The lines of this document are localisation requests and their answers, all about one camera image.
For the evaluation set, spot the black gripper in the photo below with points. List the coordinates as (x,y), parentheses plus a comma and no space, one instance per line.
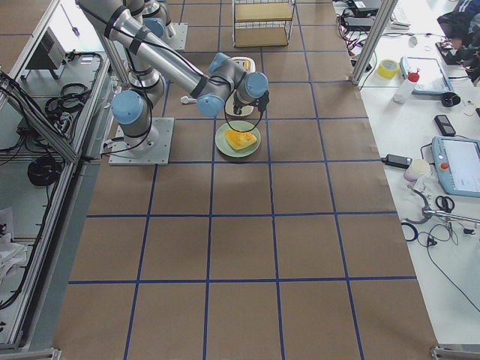
(238,103)

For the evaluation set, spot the golden triangular bread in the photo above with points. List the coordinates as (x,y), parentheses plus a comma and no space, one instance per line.
(240,140)

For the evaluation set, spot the green plate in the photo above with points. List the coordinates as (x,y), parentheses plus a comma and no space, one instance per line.
(225,148)

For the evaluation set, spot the yellow tape roll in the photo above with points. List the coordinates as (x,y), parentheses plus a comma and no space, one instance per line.
(388,68)

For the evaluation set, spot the white bottle red cap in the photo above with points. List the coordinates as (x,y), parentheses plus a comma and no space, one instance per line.
(406,88)

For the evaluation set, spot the black power adapter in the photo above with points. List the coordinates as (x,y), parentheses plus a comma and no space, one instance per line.
(397,161)

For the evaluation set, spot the black scissors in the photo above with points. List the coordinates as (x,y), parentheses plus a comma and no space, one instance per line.
(445,203)

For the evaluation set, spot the wire basket with wood shelf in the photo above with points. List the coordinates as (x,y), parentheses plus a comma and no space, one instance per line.
(262,23)

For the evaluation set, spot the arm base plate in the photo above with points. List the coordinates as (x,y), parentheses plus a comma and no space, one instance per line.
(155,149)
(176,35)

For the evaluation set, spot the aluminium frame post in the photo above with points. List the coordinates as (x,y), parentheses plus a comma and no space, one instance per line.
(376,31)

